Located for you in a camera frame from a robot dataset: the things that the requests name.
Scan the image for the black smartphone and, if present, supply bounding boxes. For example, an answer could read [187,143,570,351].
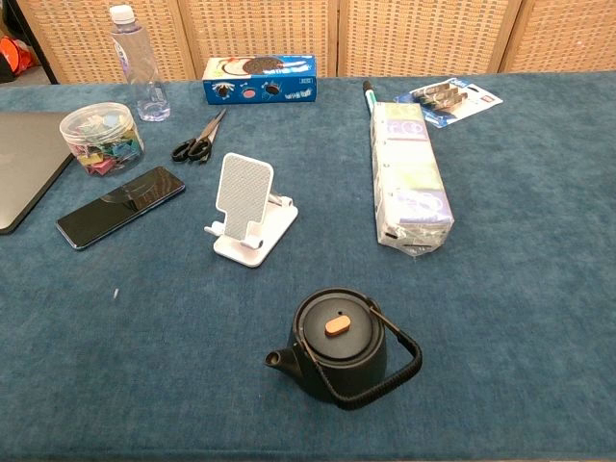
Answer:
[56,166,187,251]

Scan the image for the white phone stand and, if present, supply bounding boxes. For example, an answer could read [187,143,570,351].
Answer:
[203,152,299,269]

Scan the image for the wrapped tissue pack stack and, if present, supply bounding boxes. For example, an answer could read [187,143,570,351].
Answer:
[369,101,455,257]

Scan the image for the green and black marker pen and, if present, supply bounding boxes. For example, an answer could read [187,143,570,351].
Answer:
[362,80,379,119]

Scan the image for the blue cookie box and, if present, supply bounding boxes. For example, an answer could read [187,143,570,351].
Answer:
[201,54,319,106]

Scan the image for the binder clip blister pack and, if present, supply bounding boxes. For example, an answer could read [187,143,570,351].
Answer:
[393,77,504,130]

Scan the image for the blue table cloth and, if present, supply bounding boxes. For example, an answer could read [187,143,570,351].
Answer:
[0,70,616,462]

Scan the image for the wicker folding screen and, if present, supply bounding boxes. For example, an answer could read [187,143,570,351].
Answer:
[16,0,616,86]

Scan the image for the clear jar of coloured clips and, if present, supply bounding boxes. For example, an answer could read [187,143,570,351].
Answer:
[59,101,145,178]

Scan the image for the clear plastic water bottle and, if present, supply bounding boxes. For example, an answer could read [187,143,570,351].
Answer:
[109,4,172,123]

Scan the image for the grey laptop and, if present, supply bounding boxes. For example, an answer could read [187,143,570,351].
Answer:
[0,112,74,236]

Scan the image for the orange and black object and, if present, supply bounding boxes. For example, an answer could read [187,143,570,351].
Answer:
[0,36,38,73]

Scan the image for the black teapot with handle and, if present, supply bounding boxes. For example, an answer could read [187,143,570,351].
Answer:
[263,287,424,411]

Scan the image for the black handled scissors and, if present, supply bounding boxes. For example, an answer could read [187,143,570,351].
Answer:
[170,108,228,164]

